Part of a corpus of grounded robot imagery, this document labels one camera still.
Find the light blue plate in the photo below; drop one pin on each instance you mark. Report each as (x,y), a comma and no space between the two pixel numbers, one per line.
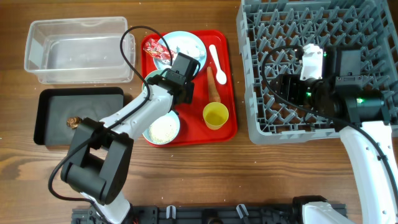
(182,37)

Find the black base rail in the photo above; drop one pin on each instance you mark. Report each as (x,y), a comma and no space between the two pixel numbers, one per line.
(201,215)

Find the clear plastic bin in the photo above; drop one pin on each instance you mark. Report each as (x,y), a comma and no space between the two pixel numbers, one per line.
(80,50)

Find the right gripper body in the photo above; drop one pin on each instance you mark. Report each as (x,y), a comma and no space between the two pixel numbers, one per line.
(297,93)

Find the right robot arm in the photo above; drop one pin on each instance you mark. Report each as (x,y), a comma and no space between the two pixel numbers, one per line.
(332,86)

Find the yellow cup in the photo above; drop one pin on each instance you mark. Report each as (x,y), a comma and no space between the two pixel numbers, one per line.
(215,115)

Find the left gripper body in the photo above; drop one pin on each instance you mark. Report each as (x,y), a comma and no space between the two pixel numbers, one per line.
(189,86)

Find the white plastic spoon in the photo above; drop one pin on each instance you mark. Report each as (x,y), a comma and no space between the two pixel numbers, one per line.
(220,75)

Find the white rice pile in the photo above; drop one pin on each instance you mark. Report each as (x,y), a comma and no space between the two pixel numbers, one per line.
(163,130)

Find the white tissue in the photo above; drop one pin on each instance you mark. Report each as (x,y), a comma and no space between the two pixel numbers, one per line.
(191,50)

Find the red snack wrapper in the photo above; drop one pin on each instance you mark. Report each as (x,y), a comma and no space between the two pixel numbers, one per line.
(157,50)

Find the green bowl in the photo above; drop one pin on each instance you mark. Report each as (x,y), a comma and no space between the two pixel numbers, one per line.
(152,74)

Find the grey dishwasher rack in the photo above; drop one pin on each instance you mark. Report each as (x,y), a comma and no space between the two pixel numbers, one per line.
(265,25)

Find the light blue bowl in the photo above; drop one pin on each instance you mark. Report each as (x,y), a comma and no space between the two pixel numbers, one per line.
(171,114)

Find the brown food lump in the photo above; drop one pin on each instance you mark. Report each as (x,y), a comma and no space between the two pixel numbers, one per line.
(73,122)

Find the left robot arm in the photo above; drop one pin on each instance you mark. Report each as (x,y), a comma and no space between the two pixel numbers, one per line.
(98,160)

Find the orange carrot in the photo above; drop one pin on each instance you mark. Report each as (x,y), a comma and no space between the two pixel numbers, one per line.
(212,91)

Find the red serving tray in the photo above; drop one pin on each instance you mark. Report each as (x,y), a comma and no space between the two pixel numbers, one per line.
(193,129)

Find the black waste tray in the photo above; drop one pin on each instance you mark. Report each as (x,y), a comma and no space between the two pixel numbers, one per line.
(56,106)

